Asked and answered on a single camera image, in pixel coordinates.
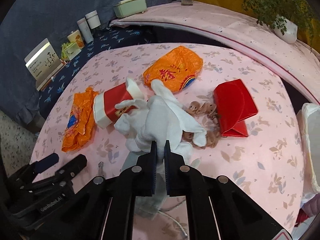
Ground small orange plastic bag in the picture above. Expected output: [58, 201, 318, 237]
[61, 87, 99, 152]

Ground red paper cup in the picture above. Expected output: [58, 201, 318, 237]
[93, 77, 144, 129]

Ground beige dotted scrunchie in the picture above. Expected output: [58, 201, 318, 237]
[183, 101, 221, 148]

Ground white cloth glove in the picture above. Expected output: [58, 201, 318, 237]
[113, 78, 208, 221]

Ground red paper envelope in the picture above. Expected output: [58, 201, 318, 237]
[213, 79, 258, 138]

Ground large orange plastic bag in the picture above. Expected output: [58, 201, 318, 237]
[143, 46, 203, 93]

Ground white lined trash bin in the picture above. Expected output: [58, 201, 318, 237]
[297, 103, 320, 204]

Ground pink rabbit print tablecloth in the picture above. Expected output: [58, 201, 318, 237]
[31, 43, 304, 231]

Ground white card stand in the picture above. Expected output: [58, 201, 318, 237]
[24, 38, 66, 91]

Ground small green white box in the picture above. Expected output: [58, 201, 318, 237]
[61, 42, 81, 61]

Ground navy floral cloth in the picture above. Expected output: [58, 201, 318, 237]
[37, 26, 156, 118]

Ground cream orange printed box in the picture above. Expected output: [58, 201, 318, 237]
[67, 30, 85, 49]

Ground white tall bottle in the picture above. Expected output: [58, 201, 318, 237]
[77, 17, 94, 43]

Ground pale pink bench cloth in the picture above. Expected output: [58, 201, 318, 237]
[110, 2, 320, 103]

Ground white jar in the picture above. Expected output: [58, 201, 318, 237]
[85, 10, 101, 29]

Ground mint green box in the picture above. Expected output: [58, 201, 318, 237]
[113, 0, 147, 18]

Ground potted green plant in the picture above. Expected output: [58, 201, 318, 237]
[242, 0, 316, 44]

